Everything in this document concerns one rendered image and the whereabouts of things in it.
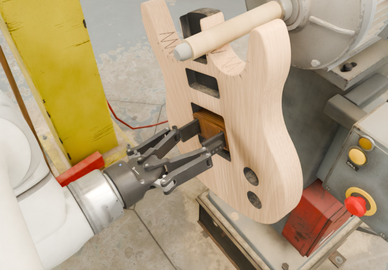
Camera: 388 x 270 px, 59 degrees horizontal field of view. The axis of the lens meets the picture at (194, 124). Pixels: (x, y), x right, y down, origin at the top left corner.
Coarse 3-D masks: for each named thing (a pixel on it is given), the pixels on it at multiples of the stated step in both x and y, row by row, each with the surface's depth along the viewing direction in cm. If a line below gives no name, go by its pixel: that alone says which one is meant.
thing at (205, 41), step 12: (252, 12) 53; (264, 12) 54; (276, 12) 55; (228, 24) 51; (240, 24) 52; (252, 24) 53; (192, 36) 49; (204, 36) 49; (216, 36) 50; (228, 36) 51; (240, 36) 53; (192, 48) 48; (204, 48) 49; (216, 48) 51; (192, 60) 50
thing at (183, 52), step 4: (180, 44) 48; (184, 44) 48; (188, 44) 48; (176, 48) 48; (180, 48) 48; (184, 48) 48; (188, 48) 48; (176, 52) 48; (180, 52) 48; (184, 52) 48; (188, 52) 48; (176, 56) 49; (180, 56) 48; (184, 56) 48; (188, 56) 49; (180, 60) 49; (184, 60) 49
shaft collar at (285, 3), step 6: (270, 0) 56; (276, 0) 55; (282, 0) 55; (288, 0) 55; (282, 6) 55; (288, 6) 55; (282, 12) 55; (288, 12) 56; (282, 18) 56; (288, 18) 57
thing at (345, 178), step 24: (360, 120) 58; (384, 120) 58; (384, 144) 55; (336, 168) 65; (360, 168) 60; (384, 168) 56; (336, 192) 68; (360, 192) 63; (384, 192) 58; (384, 216) 61
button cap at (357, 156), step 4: (352, 152) 59; (356, 152) 58; (360, 152) 58; (352, 156) 60; (356, 156) 59; (360, 156) 58; (364, 156) 58; (352, 160) 60; (356, 160) 59; (360, 160) 59; (364, 160) 58
